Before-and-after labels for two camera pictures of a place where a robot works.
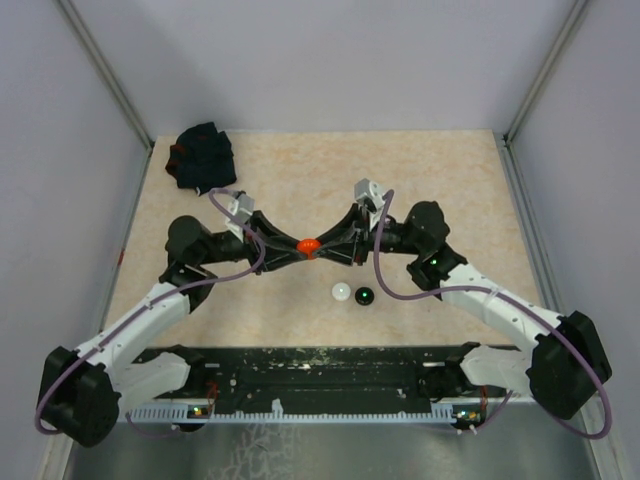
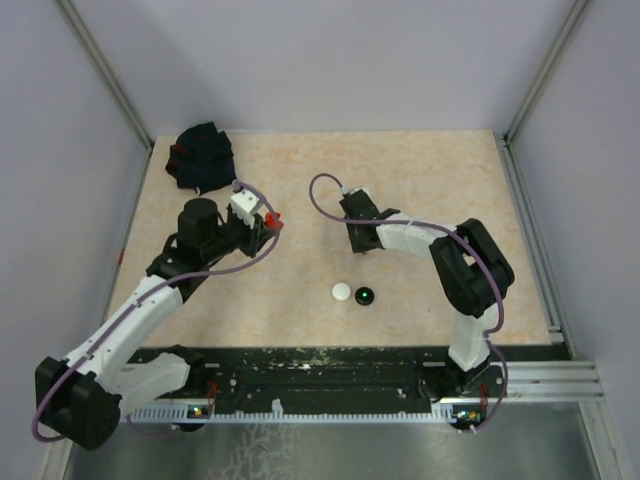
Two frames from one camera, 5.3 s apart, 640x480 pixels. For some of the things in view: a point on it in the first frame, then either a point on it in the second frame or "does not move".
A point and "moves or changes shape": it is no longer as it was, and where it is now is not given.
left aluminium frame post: [107, 70] does not move
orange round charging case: [308, 246] moves or changes shape
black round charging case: [364, 296] does not move
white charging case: [341, 291] does not move
